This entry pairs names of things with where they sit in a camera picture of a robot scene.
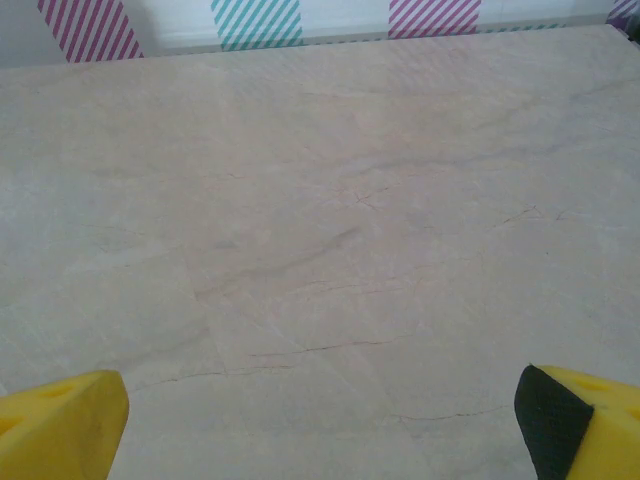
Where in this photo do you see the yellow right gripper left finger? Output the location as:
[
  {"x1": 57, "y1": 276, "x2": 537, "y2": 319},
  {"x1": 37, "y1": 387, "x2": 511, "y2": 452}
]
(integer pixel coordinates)
[{"x1": 0, "y1": 369, "x2": 130, "y2": 480}]

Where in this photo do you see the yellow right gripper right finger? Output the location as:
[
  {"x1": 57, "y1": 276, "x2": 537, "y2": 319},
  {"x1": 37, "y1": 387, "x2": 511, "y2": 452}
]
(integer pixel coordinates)
[{"x1": 513, "y1": 364, "x2": 640, "y2": 480}]

